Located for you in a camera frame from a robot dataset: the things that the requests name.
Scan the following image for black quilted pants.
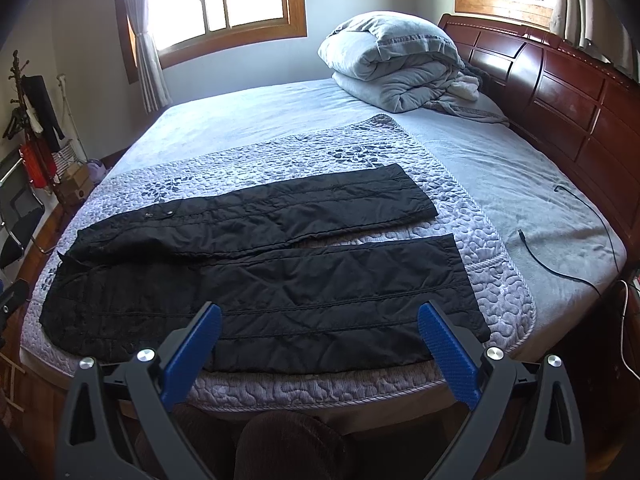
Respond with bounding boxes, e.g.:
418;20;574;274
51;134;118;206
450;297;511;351
40;165;490;374

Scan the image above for grey quilted bedspread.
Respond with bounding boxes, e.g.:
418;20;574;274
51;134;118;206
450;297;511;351
21;114;536;413

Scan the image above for light blue bed sheet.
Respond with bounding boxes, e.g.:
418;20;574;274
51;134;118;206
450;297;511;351
107;79;627;360

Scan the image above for cardboard box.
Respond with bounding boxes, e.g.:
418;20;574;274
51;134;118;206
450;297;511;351
56;162;94;206

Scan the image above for black metal chair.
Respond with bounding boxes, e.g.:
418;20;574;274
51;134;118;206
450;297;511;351
0;148;53;271

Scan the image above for purple bag on floor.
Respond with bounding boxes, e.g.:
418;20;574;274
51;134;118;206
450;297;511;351
86;159;108;185

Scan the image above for red bag on rack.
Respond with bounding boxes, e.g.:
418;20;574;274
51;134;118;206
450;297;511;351
20;138;58;188

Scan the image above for dark red wooden headboard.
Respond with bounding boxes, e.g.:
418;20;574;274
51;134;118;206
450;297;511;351
439;14;640;262

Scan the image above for grey left curtain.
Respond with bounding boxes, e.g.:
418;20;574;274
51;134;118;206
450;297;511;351
124;0;171;114

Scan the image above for grey curtain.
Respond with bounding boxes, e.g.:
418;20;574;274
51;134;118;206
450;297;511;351
549;0;639;82
124;0;171;114

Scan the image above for black garment on rack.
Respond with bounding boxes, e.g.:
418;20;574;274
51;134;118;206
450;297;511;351
22;75;65;151

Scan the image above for folded grey duvet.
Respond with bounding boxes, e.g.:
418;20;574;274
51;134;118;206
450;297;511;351
318;11;509;126

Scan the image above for wooden coat rack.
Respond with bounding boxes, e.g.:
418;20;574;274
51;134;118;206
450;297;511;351
9;50;66;208

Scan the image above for grey right curtain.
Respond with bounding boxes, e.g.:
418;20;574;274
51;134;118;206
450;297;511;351
549;0;639;82

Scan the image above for wooden framed left window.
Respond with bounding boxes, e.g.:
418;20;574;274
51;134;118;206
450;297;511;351
113;0;308;85

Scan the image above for black charging cable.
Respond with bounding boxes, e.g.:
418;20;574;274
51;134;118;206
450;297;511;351
517;184;623;298

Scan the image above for white cable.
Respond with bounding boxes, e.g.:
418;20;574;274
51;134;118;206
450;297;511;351
618;277;640;382

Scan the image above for white wire rack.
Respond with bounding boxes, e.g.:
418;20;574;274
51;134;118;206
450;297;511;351
53;74;88;177

